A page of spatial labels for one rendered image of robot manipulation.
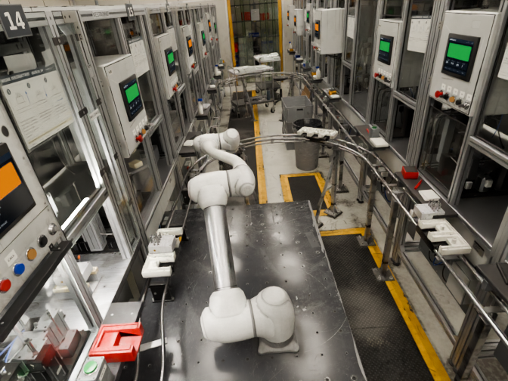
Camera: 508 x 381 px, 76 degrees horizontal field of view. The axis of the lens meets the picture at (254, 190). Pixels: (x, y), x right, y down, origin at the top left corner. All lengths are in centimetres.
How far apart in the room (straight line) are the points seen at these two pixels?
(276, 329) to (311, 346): 22
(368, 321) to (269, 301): 130
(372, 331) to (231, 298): 135
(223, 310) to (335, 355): 52
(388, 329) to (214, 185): 164
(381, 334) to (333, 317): 87
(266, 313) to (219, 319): 19
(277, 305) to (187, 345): 49
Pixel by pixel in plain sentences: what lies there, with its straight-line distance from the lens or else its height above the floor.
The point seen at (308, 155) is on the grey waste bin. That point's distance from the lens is 428.
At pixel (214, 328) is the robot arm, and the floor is 88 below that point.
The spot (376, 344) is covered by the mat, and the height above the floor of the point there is 1.
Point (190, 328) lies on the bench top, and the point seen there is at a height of 68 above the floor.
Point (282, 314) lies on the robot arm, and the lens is 140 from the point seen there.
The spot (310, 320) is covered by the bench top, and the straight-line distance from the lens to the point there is 167.
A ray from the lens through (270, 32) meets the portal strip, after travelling 944.
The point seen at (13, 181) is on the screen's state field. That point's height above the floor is 164.
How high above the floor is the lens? 200
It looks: 30 degrees down
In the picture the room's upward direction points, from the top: 5 degrees counter-clockwise
